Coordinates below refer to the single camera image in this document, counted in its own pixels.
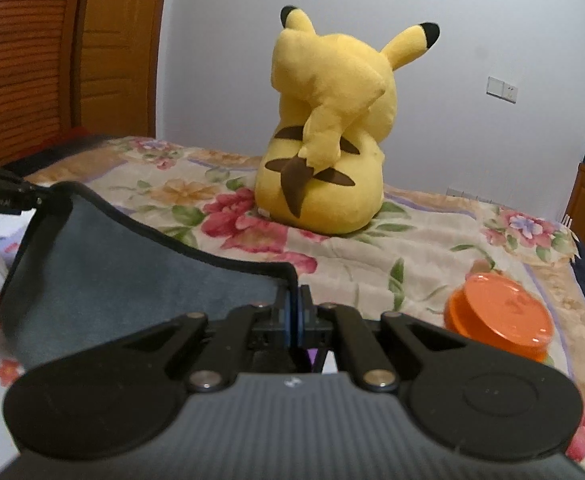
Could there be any white wall switch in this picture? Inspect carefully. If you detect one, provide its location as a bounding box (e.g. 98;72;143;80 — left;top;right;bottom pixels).
486;75;519;105

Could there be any grey towel with black edge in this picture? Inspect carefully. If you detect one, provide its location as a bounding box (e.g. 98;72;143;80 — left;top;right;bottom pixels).
0;180;299;362

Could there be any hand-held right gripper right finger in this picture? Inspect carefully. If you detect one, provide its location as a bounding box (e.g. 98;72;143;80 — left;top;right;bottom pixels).
297;284;474;392

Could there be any yellow plush toy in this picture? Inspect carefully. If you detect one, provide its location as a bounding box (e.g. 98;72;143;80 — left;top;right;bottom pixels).
254;5;441;235

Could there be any floral blanket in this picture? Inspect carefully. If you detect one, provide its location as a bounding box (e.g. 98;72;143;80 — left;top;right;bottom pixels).
0;135;585;480

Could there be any wooden headboard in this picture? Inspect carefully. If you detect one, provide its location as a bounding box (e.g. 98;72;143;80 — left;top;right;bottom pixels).
0;0;172;169

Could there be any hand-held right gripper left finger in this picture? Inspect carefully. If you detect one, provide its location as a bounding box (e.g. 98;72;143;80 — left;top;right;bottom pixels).
116;286;294;393

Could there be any orange round plastic container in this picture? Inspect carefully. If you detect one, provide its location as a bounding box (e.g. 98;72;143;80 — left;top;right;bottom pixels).
443;272;556;362

